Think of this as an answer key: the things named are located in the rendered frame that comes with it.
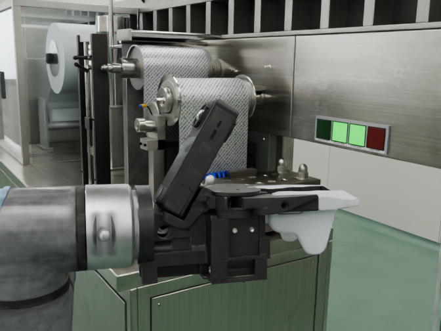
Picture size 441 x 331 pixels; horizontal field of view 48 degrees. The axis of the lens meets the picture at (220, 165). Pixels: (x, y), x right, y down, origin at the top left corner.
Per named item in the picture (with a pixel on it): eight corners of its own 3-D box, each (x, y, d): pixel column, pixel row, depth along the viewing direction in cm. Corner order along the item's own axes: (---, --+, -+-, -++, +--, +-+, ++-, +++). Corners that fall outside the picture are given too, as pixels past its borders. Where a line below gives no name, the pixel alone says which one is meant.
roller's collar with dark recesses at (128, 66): (115, 77, 162) (115, 58, 160) (132, 77, 165) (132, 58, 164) (123, 78, 156) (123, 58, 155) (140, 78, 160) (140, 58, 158)
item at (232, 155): (178, 182, 142) (178, 117, 139) (245, 173, 155) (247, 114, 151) (179, 182, 142) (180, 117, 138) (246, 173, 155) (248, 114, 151)
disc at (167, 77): (157, 123, 150) (156, 73, 147) (158, 123, 150) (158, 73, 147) (180, 129, 138) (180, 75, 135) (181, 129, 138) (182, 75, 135)
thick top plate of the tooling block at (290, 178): (174, 203, 138) (174, 182, 137) (284, 187, 159) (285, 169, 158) (203, 219, 125) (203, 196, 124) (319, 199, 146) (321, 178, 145)
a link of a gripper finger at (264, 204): (308, 207, 48) (220, 210, 47) (308, 190, 48) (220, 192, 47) (323, 216, 44) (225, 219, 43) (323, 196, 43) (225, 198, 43)
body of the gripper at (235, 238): (249, 258, 52) (133, 267, 49) (249, 176, 51) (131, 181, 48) (275, 279, 45) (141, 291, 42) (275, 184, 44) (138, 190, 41)
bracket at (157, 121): (139, 215, 151) (138, 114, 144) (159, 212, 154) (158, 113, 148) (146, 219, 147) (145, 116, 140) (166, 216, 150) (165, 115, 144)
